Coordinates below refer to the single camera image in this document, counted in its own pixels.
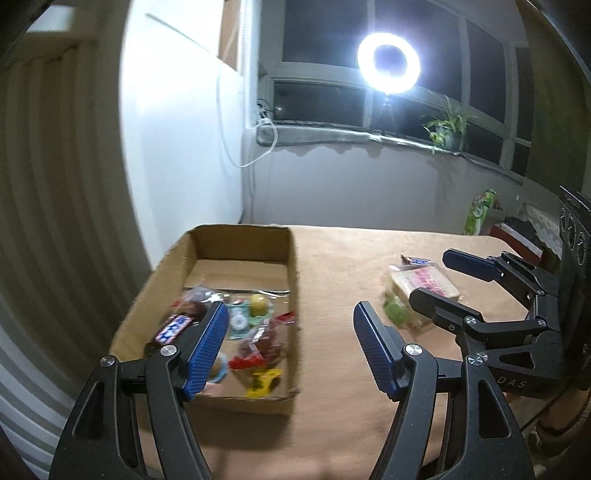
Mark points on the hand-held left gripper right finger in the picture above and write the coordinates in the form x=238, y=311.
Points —
x=374, y=346

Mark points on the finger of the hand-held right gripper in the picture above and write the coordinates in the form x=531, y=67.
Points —
x=468, y=264
x=438, y=307

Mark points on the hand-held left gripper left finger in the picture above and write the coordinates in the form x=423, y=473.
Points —
x=207, y=350

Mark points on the clear bag of sliced bread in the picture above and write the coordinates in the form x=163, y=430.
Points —
x=429, y=279

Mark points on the green candy packet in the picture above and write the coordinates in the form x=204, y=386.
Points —
x=397, y=311

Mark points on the brown chocolate bar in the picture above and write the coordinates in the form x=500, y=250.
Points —
x=173, y=327
x=418, y=261

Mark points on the brown jelly cup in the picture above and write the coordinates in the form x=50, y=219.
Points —
x=198, y=304

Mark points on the red snack packet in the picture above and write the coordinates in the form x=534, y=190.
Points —
x=263, y=341

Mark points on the yellow candy packet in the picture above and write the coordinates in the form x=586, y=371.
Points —
x=263, y=381

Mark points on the brown cardboard box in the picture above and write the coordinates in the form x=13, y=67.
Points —
x=244, y=249

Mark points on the person's right forearm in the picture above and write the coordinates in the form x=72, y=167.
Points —
x=558, y=415

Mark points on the red storage box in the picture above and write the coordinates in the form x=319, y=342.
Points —
x=508, y=230

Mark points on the patterned white cloth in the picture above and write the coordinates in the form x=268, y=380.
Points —
x=540, y=226

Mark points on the potted spider plant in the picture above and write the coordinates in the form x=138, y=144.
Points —
x=445, y=131

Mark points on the black tripod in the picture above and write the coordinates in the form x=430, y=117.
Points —
x=385, y=110

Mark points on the grey windowsill cloth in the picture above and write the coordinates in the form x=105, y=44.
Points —
x=314, y=136

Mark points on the grey ribbed panel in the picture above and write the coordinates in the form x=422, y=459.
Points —
x=60, y=207

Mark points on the white power strip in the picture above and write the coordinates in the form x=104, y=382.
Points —
x=266, y=121

